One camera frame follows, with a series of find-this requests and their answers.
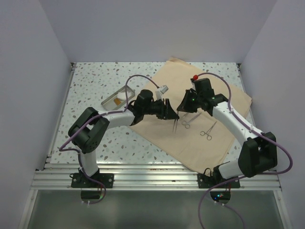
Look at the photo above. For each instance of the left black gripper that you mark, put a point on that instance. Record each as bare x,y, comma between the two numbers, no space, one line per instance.
166,110

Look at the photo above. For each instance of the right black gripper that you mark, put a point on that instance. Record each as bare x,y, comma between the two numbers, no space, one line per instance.
184,107

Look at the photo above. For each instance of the steel scissors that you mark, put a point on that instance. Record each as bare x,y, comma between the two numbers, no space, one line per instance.
186,123

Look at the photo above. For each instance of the steel forceps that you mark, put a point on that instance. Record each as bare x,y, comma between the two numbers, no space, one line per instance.
207,133

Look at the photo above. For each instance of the beige cloth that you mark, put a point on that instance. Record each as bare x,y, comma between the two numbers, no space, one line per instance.
186,145

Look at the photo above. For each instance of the white gauze pad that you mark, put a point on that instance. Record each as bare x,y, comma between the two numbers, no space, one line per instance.
122,96

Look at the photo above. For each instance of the metal tray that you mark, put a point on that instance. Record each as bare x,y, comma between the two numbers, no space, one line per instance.
109,105

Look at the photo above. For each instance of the brown plaster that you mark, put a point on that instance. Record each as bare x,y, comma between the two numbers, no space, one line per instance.
117,101

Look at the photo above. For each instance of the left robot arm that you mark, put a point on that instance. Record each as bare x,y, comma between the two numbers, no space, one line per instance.
89,129

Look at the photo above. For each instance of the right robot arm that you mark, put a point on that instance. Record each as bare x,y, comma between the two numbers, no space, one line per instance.
258,153

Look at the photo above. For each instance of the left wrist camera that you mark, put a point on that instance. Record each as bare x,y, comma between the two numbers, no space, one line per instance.
160,92

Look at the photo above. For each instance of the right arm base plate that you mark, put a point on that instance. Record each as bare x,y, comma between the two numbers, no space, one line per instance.
208,180

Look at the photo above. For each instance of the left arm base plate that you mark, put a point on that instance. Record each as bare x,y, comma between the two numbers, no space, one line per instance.
79,180

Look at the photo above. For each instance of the aluminium rail frame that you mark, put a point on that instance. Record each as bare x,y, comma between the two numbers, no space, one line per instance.
151,189

